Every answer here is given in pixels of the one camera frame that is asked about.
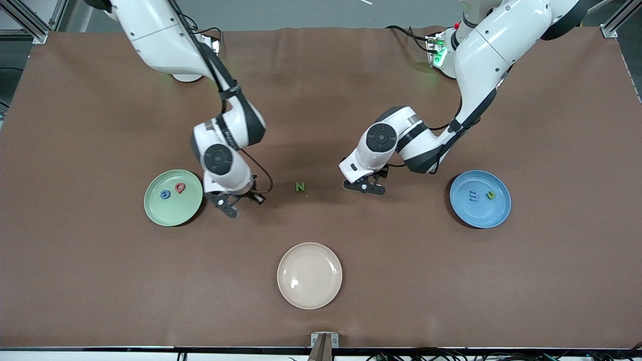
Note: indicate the blue lowercase letter m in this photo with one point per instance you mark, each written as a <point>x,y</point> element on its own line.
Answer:
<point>474,196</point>

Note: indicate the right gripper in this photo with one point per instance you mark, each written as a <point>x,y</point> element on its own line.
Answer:
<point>249,193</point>

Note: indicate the blue plate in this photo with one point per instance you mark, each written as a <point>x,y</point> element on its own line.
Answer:
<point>480,210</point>

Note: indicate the grey metal mount bracket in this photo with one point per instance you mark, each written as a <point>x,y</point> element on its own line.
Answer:
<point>333,340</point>

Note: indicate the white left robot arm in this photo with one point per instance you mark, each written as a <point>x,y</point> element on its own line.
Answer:
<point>491,55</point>

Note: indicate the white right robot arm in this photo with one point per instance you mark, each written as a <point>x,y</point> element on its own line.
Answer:
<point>165,40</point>

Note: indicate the aluminium frame profile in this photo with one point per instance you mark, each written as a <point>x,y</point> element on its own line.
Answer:
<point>617,22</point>
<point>35,27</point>

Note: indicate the brown table cover cloth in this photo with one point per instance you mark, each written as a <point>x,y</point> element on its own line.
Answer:
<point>100,281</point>

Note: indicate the green uppercase letter N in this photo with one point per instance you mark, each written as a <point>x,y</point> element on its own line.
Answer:
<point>300,187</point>

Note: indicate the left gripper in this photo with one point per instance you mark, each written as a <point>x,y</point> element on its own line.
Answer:
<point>382,173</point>

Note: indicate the light green plate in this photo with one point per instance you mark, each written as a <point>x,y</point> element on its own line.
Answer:
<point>173,205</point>

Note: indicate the red uppercase letter Q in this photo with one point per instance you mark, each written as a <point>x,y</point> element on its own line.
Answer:
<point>177,187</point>

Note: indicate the brown tapered pole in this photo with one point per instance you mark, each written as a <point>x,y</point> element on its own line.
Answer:
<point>320,353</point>

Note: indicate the beige plate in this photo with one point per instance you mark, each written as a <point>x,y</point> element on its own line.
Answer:
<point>309,276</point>

